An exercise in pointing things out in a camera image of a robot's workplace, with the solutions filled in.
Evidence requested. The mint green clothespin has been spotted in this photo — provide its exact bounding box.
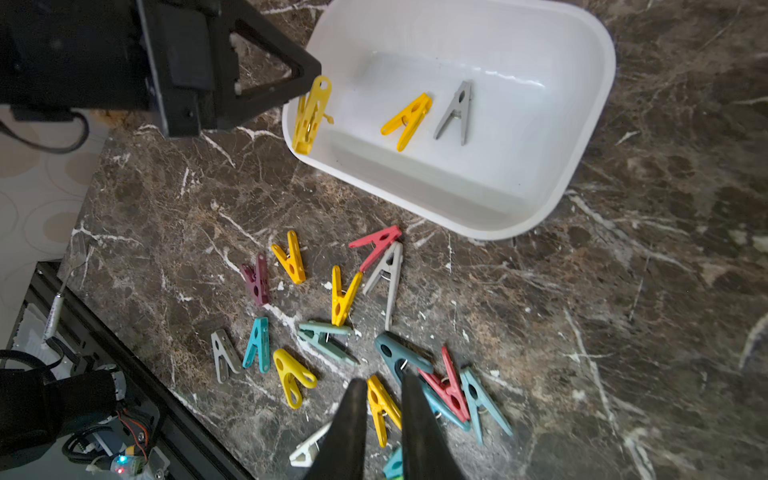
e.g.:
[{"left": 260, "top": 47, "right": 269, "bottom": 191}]
[{"left": 297, "top": 321, "right": 359, "bottom": 366}]

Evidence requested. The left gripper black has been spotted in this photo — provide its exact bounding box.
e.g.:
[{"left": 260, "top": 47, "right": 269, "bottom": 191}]
[{"left": 1, "top": 1, "right": 322, "bottom": 137}]

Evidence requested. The teal clothespin left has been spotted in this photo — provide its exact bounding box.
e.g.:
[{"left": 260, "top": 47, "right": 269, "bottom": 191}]
[{"left": 242, "top": 317, "right": 271, "bottom": 374}]

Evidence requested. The red clothespin near box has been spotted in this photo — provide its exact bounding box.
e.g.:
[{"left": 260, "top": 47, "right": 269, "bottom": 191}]
[{"left": 348, "top": 225, "right": 402, "bottom": 273}]

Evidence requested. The red clothespin in cluster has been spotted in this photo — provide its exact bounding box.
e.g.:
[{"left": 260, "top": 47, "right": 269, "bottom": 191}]
[{"left": 419, "top": 345, "right": 470, "bottom": 429}]

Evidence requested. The white plastic storage box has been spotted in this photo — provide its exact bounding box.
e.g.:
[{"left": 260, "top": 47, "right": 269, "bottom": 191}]
[{"left": 303, "top": 1, "right": 616, "bottom": 240}]

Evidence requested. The maroon clothespin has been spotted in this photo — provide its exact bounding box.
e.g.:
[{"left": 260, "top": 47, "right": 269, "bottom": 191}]
[{"left": 240, "top": 253, "right": 270, "bottom": 307}]

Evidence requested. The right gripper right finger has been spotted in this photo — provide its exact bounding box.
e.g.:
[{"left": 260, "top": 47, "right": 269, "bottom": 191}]
[{"left": 402, "top": 374, "right": 465, "bottom": 479}]

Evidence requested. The teal clothespin cluster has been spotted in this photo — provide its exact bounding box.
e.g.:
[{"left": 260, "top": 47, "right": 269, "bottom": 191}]
[
  {"left": 382, "top": 447, "right": 404, "bottom": 480},
  {"left": 420, "top": 380, "right": 471, "bottom": 432}
]

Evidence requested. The dark teal clothespin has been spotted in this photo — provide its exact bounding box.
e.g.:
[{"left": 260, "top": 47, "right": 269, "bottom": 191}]
[{"left": 375, "top": 331, "right": 434, "bottom": 386}]

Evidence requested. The light teal clothespin right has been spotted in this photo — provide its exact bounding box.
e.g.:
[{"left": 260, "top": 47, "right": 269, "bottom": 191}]
[{"left": 460, "top": 367, "right": 514, "bottom": 445}]

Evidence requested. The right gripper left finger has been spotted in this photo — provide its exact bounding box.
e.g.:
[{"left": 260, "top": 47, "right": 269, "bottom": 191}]
[{"left": 304, "top": 378, "right": 367, "bottom": 480}]

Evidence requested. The orange yellow clothespin cluster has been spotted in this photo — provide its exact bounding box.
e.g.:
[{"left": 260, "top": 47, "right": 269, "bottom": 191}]
[{"left": 367, "top": 375, "right": 402, "bottom": 448}]

